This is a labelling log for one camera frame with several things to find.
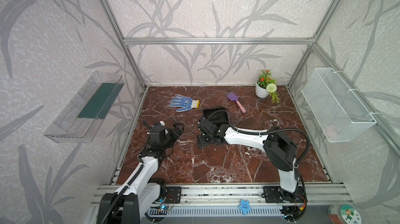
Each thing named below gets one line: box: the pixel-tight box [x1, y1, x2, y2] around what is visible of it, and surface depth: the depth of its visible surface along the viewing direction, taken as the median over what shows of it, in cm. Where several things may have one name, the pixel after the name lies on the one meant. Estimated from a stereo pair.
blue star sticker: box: [238, 198, 252, 216], surface depth 72 cm
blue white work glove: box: [168, 93, 200, 112], surface depth 113 cm
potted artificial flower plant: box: [255, 69, 280, 104], surface depth 105 cm
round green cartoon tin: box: [327, 204, 364, 224], surface depth 64 cm
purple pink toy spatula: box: [226, 92, 247, 114], surface depth 114 cm
